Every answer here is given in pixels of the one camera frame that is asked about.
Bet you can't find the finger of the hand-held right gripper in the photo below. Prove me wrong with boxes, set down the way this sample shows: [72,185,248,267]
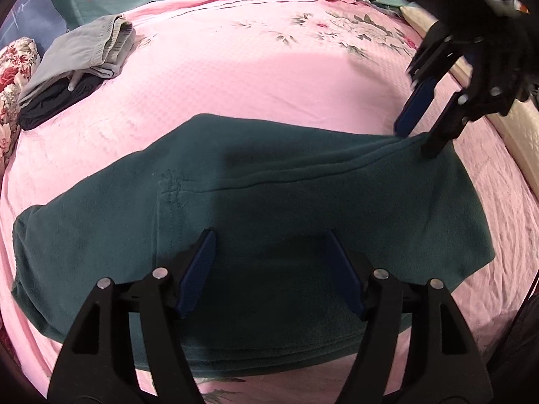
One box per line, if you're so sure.
[421,80,515,160]
[393,21,461,139]

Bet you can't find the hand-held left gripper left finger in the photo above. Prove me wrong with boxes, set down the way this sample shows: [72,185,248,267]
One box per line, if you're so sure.
[46,228,218,404]

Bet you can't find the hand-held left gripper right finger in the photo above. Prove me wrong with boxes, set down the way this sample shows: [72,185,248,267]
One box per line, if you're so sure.
[324,230,494,404]

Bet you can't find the dark teal pants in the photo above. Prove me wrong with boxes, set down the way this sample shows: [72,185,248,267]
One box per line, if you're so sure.
[10,113,497,378]

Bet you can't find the grey folded pants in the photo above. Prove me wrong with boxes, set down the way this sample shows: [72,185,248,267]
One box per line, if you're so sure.
[18,14,136,106]

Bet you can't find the white quilted pillow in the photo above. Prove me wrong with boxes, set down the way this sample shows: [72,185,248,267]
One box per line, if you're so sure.
[400,4,539,191]

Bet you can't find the pink floral bedsheet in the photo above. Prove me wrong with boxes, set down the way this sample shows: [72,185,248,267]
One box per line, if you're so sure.
[0,0,539,404]

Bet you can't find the black folded garment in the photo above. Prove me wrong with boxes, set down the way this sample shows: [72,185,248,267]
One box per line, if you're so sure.
[19,74,106,131]

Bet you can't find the red floral pillow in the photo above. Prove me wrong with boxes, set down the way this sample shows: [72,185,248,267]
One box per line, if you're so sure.
[0,37,42,177]

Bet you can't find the purple plaid pillow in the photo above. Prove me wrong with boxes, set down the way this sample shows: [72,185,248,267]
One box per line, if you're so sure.
[0,0,70,51]

